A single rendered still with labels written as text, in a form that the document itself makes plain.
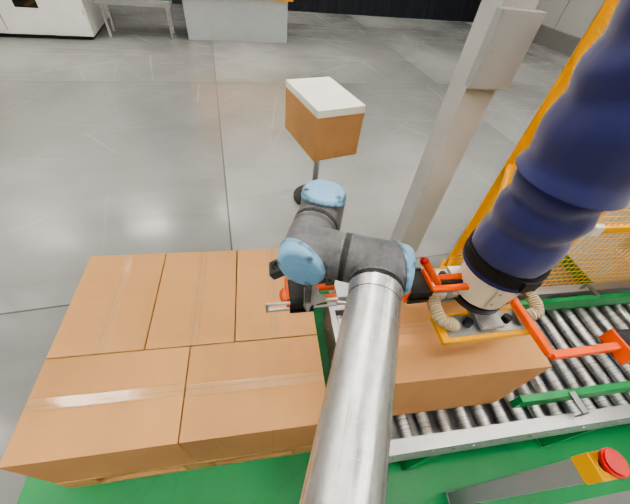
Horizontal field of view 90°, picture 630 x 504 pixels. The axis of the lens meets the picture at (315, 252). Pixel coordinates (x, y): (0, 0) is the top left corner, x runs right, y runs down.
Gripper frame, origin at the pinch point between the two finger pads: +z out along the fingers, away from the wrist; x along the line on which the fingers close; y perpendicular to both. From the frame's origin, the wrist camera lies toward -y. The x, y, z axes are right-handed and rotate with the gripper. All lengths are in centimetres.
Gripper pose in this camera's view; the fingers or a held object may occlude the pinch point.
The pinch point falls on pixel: (303, 294)
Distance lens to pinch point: 89.6
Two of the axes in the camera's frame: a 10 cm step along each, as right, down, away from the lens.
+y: 9.9, -0.5, 1.6
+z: -0.9, 6.7, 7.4
